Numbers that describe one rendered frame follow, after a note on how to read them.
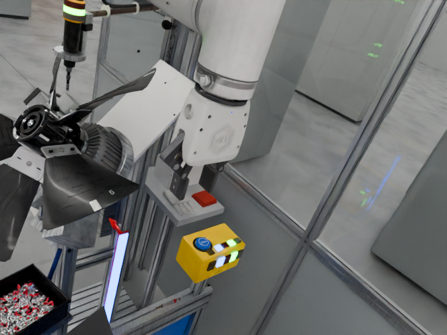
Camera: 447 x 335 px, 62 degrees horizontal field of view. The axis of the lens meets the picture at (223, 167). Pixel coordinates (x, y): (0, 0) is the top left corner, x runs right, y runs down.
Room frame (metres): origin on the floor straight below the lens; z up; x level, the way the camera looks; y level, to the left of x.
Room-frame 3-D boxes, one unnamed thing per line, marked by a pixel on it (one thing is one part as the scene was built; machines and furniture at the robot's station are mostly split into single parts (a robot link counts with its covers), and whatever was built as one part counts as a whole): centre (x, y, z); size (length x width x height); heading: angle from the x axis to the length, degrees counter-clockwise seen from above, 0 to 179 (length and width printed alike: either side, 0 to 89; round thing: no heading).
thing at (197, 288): (0.81, -0.04, 0.92); 0.03 x 0.03 x 0.12; 50
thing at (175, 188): (0.46, 0.06, 1.45); 0.03 x 0.03 x 0.07; 50
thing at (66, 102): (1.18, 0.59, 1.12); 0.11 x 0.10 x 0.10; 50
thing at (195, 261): (0.81, -0.04, 1.02); 0.16 x 0.10 x 0.11; 140
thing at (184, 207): (1.21, 0.12, 0.87); 0.15 x 0.09 x 0.02; 46
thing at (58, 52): (0.83, 0.42, 1.49); 0.09 x 0.07 x 0.10; 175
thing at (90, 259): (1.07, 0.38, 0.56); 0.19 x 0.04 x 0.04; 140
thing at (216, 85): (0.49, 0.04, 1.60); 0.09 x 0.08 x 0.03; 140
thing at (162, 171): (1.38, 0.19, 0.92); 0.17 x 0.16 x 0.11; 140
